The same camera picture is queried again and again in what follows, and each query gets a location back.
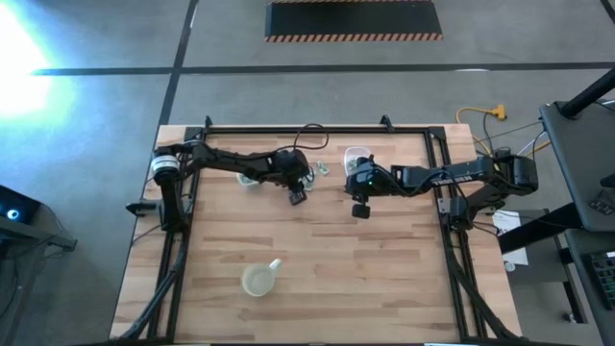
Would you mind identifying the wide clear plastic container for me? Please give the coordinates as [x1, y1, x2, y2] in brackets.
[343, 146, 372, 177]

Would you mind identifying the small clear plastic container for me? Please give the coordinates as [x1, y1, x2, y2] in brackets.
[235, 171, 263, 189]

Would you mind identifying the cream ceramic mug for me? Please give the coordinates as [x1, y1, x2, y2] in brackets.
[240, 258, 283, 298]

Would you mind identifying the white paper sheet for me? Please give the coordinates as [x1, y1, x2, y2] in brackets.
[492, 210, 529, 268]

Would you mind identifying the black mat with striped edge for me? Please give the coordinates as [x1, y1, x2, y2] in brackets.
[264, 0, 444, 43]

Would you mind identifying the black desk support bar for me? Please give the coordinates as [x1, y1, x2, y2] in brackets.
[497, 201, 585, 255]

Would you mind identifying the grey side desk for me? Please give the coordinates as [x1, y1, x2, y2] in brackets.
[538, 99, 615, 233]

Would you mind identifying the grey keyboard tray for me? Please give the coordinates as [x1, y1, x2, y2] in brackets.
[562, 228, 615, 346]

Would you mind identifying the black slanted pole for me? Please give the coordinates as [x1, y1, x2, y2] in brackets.
[559, 66, 615, 120]

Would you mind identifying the dark side stand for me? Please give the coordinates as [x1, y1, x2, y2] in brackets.
[0, 210, 79, 346]

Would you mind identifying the black keyboard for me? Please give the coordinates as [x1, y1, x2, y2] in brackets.
[583, 249, 615, 311]

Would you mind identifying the black device with blue light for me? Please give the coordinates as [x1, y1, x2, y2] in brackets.
[0, 185, 42, 226]

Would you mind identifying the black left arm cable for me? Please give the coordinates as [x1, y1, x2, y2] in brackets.
[292, 123, 331, 151]

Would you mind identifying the black metal rig frame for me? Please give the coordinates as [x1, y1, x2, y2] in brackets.
[109, 114, 523, 346]

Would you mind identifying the yellow extension cord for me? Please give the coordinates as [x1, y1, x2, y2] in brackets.
[455, 104, 553, 178]

